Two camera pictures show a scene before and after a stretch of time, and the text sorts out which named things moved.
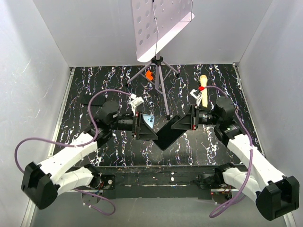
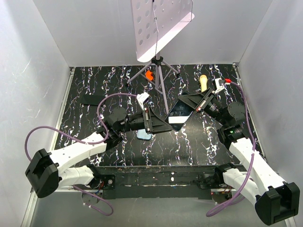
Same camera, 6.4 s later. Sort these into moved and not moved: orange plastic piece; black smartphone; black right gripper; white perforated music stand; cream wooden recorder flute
Moved: black right gripper; black smartphone
Not moved: orange plastic piece; white perforated music stand; cream wooden recorder flute
